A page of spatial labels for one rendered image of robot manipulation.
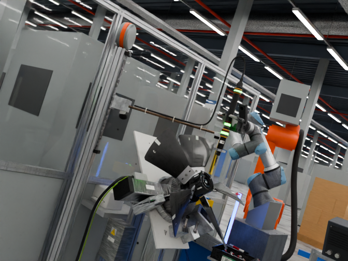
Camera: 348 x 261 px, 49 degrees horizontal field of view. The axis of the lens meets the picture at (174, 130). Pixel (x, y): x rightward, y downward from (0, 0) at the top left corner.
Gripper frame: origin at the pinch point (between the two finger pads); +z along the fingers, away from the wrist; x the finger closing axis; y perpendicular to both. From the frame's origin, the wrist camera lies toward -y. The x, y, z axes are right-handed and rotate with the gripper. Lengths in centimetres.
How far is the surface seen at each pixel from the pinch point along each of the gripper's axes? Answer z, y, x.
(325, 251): -35, 53, -59
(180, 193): 31, 46, -11
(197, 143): -2.9, 20.1, 16.5
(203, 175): 7.6, 36.0, -2.8
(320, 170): -1019, -27, 350
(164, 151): 29.1, 29.6, 9.1
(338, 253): -34, 52, -66
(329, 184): -771, 11, 221
